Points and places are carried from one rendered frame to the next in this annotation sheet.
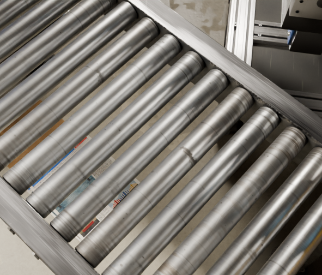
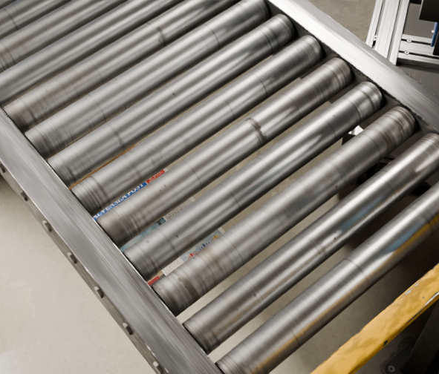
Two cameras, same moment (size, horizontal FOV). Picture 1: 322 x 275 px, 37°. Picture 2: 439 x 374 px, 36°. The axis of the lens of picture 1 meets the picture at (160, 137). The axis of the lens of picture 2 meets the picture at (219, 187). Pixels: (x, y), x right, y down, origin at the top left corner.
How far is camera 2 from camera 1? 0.28 m
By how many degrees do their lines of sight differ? 10
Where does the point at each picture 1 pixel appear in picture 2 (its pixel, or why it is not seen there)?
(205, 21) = not seen: hidden behind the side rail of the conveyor
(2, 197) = (18, 154)
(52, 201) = (77, 165)
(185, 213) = (240, 192)
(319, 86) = not seen: outside the picture
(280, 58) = (433, 84)
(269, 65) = not seen: hidden behind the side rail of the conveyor
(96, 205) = (129, 174)
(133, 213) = (173, 186)
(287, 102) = (395, 78)
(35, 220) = (52, 182)
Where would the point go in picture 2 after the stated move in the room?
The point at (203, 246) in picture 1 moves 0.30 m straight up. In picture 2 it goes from (256, 231) to (253, 76)
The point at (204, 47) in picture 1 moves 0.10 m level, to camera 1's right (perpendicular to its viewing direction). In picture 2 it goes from (296, 10) to (359, 15)
